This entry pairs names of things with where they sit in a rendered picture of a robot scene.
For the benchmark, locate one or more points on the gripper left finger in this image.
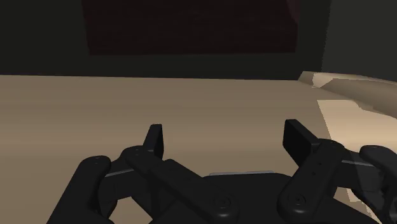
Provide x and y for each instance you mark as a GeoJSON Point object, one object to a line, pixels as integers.
{"type": "Point", "coordinates": [145, 161]}

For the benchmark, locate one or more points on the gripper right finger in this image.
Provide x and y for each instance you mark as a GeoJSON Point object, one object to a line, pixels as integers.
{"type": "Point", "coordinates": [316, 164]}

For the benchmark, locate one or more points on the beige pillow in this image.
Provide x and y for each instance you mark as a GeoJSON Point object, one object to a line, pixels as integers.
{"type": "Point", "coordinates": [356, 88]}

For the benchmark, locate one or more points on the dark red robot stand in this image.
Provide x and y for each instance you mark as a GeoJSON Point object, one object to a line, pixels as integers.
{"type": "Point", "coordinates": [189, 28]}

